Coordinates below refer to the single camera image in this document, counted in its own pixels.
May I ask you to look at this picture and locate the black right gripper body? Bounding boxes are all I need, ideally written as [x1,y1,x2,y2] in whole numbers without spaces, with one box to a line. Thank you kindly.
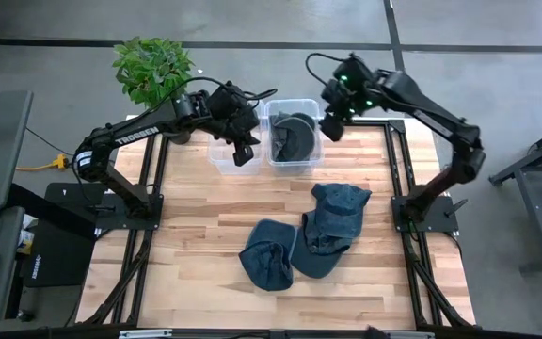
[320,54,388,119]

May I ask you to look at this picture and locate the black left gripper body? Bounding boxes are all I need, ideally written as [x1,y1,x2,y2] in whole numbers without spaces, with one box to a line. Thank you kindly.
[202,82,262,145]

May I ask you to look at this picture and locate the grey-blue denim cap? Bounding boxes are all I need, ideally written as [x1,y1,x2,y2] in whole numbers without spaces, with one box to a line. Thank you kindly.
[269,111,300,162]

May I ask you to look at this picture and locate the dark grey cap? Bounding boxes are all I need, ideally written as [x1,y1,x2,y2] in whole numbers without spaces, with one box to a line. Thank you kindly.
[279,111,320,164]

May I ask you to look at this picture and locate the clear plastic bin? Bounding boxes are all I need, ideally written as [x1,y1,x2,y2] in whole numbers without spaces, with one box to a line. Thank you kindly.
[206,99,266,176]
[263,97,325,174]

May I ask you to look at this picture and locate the green potted plant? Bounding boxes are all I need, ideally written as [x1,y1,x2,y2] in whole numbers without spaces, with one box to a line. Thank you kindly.
[112,36,196,146]

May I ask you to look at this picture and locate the crumpled dark denim cap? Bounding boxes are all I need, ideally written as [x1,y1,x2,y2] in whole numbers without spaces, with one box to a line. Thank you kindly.
[237,218,299,293]

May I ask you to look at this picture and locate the black flat plate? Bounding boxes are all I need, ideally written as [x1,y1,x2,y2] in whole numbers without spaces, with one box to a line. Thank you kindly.
[44,182,107,213]

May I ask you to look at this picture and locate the dark metal stand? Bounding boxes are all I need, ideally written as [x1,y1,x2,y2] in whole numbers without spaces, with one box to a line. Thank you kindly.
[488,120,542,274]

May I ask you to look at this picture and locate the black Trossen control box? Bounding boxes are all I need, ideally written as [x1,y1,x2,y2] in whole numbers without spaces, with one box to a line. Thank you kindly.
[22,219,99,289]

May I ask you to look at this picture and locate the white and yellow papers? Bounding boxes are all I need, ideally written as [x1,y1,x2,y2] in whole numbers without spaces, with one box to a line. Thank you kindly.
[16,214,36,255]

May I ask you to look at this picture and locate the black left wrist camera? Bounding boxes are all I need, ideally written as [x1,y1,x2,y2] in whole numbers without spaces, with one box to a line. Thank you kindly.
[208,85,247,119]

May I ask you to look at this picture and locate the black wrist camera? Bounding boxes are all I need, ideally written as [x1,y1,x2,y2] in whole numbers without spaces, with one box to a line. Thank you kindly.
[339,55,372,89]
[208,85,247,119]

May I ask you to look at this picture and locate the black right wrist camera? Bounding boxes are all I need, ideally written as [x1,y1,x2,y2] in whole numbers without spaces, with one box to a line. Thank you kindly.
[339,55,372,89]

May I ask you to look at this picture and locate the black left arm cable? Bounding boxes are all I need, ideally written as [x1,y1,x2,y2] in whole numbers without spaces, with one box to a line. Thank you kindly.
[148,75,279,119]

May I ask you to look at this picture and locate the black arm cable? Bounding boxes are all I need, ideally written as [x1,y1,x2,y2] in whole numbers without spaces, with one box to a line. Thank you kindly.
[304,51,347,87]
[148,75,279,119]

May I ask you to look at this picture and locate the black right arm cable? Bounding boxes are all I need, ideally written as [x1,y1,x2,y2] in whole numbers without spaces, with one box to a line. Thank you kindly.
[304,51,347,87]

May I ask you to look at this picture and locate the black aluminium table frame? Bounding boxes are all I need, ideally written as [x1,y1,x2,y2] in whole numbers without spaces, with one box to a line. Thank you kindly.
[82,117,472,329]

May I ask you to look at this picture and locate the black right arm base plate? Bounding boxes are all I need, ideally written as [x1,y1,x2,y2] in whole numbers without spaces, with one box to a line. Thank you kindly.
[391,195,460,234]

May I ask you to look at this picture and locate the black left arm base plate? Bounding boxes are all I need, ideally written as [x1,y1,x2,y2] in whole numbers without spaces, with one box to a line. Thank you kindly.
[94,193,165,231]

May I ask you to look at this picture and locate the yellow power cord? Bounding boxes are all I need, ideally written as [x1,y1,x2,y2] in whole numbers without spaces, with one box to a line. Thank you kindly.
[15,153,70,173]

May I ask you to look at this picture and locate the thin black floor cable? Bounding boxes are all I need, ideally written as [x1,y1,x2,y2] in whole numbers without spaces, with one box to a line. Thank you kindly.
[25,125,77,157]

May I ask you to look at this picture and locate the silver table edge bracket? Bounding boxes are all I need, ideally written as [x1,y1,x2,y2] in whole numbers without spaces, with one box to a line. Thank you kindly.
[119,329,173,339]
[382,331,436,339]

